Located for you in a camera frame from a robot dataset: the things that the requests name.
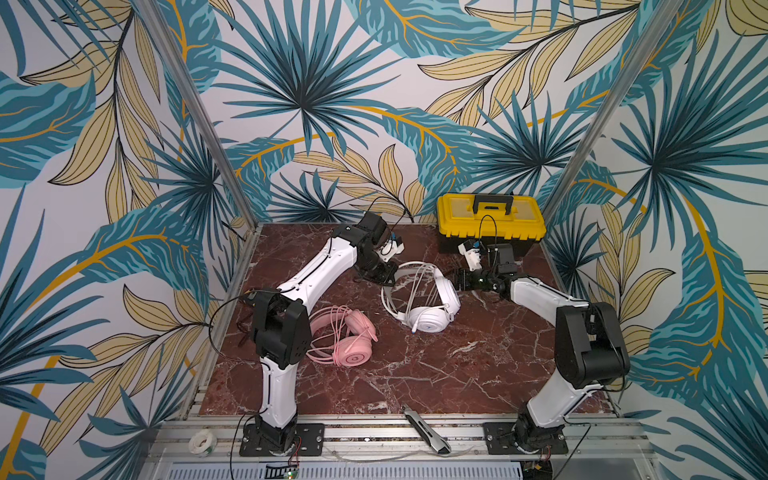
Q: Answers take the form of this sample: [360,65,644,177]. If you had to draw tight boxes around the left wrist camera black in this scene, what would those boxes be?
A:
[356,211,389,252]

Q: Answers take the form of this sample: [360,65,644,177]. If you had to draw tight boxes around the white grey headphones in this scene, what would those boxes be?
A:
[380,261,461,333]

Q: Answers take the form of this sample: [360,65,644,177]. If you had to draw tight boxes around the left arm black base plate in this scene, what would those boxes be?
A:
[239,421,325,458]

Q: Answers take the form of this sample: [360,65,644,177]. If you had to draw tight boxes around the aluminium front rail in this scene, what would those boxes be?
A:
[139,414,661,479]

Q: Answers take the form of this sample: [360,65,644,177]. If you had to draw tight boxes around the yellow black toolbox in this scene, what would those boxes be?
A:
[437,193,547,257]

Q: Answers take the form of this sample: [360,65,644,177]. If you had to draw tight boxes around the pink headphones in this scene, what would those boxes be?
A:
[307,305,378,367]

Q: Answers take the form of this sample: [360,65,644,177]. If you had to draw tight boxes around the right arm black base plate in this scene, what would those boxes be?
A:
[482,418,569,455]

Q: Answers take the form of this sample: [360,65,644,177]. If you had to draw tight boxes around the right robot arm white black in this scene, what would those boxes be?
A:
[456,239,631,434]

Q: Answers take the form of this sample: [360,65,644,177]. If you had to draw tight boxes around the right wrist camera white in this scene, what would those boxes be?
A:
[458,239,482,272]

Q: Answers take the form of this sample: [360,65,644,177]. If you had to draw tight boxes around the white tape roll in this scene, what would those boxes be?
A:
[188,429,218,457]

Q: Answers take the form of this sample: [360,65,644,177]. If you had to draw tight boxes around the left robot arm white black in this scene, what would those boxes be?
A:
[249,213,397,432]

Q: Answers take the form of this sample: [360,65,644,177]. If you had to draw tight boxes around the grey utility knife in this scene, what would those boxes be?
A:
[401,404,452,456]

